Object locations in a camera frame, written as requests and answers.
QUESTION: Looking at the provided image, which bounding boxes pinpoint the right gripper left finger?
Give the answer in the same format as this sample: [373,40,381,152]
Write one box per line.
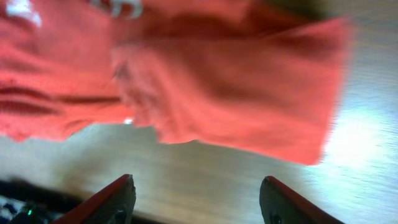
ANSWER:
[51,174,136,224]

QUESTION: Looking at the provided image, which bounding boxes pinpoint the orange printed t-shirt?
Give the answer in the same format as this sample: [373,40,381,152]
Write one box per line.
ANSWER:
[1,0,349,165]

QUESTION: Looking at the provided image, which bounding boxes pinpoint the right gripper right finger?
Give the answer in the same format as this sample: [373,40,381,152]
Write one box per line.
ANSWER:
[259,176,343,224]

